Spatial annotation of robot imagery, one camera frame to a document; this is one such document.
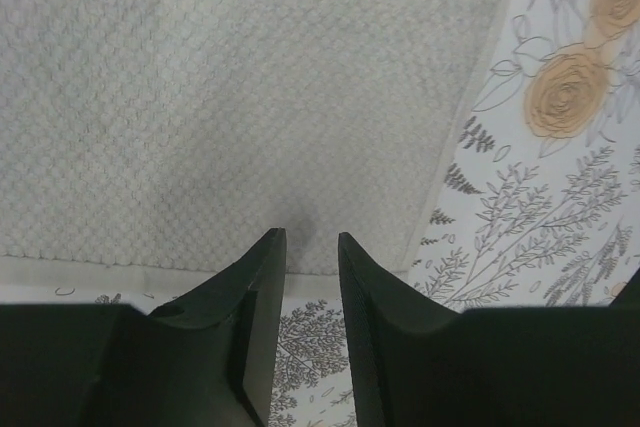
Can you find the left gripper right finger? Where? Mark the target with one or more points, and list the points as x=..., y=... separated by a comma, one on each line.
x=414, y=362

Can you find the floral table mat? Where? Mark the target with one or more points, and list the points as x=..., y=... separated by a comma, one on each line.
x=539, y=205

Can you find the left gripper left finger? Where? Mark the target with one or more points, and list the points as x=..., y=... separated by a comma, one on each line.
x=205, y=358

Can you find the grey towel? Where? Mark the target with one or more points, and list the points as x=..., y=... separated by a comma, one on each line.
x=146, y=144

